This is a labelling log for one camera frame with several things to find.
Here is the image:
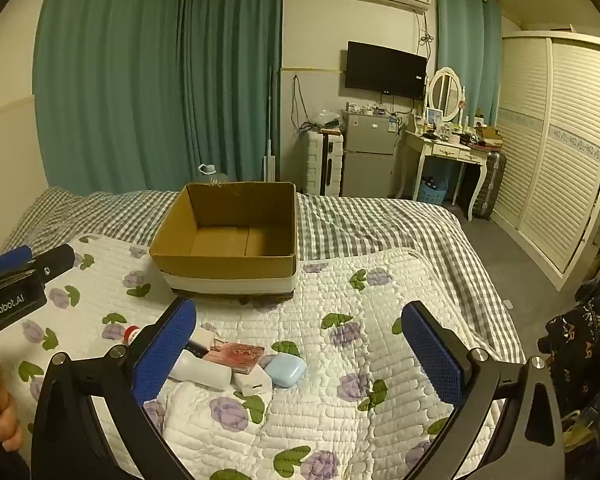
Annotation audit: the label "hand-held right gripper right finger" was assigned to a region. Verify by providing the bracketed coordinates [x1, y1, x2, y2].
[401, 301, 567, 480]

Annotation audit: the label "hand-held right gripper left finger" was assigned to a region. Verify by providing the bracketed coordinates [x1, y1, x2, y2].
[30, 297, 198, 480]

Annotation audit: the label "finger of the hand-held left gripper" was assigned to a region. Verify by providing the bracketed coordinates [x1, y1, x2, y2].
[11, 246, 77, 283]
[0, 245, 34, 277]

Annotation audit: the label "white lotion bottle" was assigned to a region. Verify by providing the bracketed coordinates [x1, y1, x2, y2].
[169, 349, 232, 392]

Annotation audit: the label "small white box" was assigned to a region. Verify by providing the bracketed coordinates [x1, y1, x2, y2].
[191, 324, 221, 348]

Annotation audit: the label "red patterned box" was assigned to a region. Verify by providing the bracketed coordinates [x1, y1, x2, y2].
[202, 342, 267, 376]

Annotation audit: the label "white charger plug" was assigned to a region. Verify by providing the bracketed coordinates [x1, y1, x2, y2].
[231, 364, 273, 395]

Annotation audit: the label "brown cardboard box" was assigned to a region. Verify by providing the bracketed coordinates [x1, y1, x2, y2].
[149, 181, 299, 281]

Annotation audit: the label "light blue earbuds case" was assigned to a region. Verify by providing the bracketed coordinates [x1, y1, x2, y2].
[264, 353, 307, 388]

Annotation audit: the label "person's left hand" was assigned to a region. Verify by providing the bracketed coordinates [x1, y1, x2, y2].
[0, 357, 24, 453]

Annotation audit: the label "white floral quilt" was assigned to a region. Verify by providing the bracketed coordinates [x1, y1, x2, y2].
[0, 234, 528, 480]

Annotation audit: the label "dark printed clothing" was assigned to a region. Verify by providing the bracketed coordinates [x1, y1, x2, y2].
[537, 272, 600, 461]

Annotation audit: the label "blue plastic basket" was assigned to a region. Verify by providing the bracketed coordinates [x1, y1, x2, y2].
[419, 177, 449, 205]

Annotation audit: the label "clear water jug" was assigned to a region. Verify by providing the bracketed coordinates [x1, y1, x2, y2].
[198, 163, 233, 187]

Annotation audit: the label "dark suitcase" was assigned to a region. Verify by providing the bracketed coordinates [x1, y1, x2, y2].
[457, 150, 507, 221]

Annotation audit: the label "wide green curtain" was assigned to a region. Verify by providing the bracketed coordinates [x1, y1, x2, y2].
[32, 0, 286, 198]

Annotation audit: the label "white dressing table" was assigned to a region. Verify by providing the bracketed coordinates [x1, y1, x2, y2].
[395, 127, 496, 221]

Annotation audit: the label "silver small fridge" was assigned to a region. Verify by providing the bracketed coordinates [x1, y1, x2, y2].
[341, 110, 398, 198]

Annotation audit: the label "white ribbed suitcase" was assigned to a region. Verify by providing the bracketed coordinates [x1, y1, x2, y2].
[306, 130, 344, 197]

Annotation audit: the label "small open cardboard box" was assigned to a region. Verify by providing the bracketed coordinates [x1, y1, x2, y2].
[475, 125, 504, 147]

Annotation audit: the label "white louvred wardrobe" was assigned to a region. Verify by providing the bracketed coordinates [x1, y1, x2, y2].
[490, 30, 600, 292]

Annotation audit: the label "clear plastic bag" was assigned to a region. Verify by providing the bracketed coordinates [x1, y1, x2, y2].
[310, 107, 343, 131]

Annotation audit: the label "oval white vanity mirror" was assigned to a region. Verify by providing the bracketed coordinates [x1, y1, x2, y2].
[422, 66, 468, 123]

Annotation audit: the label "narrow green curtain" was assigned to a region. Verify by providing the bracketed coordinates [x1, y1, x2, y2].
[436, 0, 503, 127]

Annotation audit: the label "hanging black cables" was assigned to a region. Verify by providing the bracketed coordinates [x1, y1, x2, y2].
[291, 75, 313, 136]

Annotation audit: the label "black wall television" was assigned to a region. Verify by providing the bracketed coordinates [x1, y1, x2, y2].
[345, 41, 428, 102]

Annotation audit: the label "air conditioner cable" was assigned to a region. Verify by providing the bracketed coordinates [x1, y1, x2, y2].
[414, 9, 437, 57]

